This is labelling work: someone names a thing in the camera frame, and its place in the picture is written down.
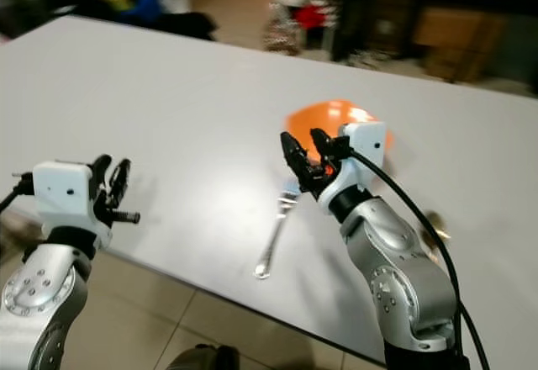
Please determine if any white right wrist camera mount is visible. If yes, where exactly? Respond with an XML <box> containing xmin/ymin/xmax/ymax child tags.
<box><xmin>318</xmin><ymin>120</ymin><xmax>387</xmax><ymax>214</ymax></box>

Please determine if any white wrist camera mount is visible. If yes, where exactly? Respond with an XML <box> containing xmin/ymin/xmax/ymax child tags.
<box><xmin>32</xmin><ymin>160</ymin><xmax>109</xmax><ymax>250</ymax></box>
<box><xmin>318</xmin><ymin>120</ymin><xmax>387</xmax><ymax>214</ymax></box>

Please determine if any brown cardboard box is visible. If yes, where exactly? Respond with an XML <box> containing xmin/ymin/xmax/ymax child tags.
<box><xmin>412</xmin><ymin>4</ymin><xmax>510</xmax><ymax>84</ymax></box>

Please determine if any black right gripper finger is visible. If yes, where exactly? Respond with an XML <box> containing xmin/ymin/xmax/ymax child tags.
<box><xmin>309</xmin><ymin>127</ymin><xmax>344</xmax><ymax>166</ymax></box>
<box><xmin>280</xmin><ymin>131</ymin><xmax>315</xmax><ymax>179</ymax></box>

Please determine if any silver metal fork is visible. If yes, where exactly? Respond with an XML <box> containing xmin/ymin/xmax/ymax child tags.
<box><xmin>254</xmin><ymin>177</ymin><xmax>303</xmax><ymax>281</ymax></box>

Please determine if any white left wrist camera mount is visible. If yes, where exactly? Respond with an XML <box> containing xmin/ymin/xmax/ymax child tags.
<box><xmin>32</xmin><ymin>160</ymin><xmax>109</xmax><ymax>250</ymax></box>

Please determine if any dark brown box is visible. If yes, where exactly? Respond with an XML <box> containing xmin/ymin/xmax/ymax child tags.
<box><xmin>360</xmin><ymin>0</ymin><xmax>418</xmax><ymax>53</ymax></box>

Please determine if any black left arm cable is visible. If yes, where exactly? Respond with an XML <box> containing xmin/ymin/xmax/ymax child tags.
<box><xmin>0</xmin><ymin>172</ymin><xmax>37</xmax><ymax>214</ymax></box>

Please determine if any black robot foot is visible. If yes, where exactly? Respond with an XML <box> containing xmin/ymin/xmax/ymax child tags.
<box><xmin>166</xmin><ymin>344</ymin><xmax>241</xmax><ymax>370</ymax></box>

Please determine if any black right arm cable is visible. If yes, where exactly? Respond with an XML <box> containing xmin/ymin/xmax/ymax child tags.
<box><xmin>336</xmin><ymin>137</ymin><xmax>491</xmax><ymax>370</ymax></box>

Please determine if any red and white clothes pile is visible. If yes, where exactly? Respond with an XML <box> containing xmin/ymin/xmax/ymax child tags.
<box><xmin>261</xmin><ymin>0</ymin><xmax>339</xmax><ymax>56</ymax></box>

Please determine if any orange plastic bowl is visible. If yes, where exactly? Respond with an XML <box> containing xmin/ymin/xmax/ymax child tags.
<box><xmin>284</xmin><ymin>98</ymin><xmax>395</xmax><ymax>167</ymax></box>

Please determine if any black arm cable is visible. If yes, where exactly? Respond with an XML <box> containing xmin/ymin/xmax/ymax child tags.
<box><xmin>336</xmin><ymin>137</ymin><xmax>491</xmax><ymax>370</ymax></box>
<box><xmin>0</xmin><ymin>172</ymin><xmax>37</xmax><ymax>214</ymax></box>

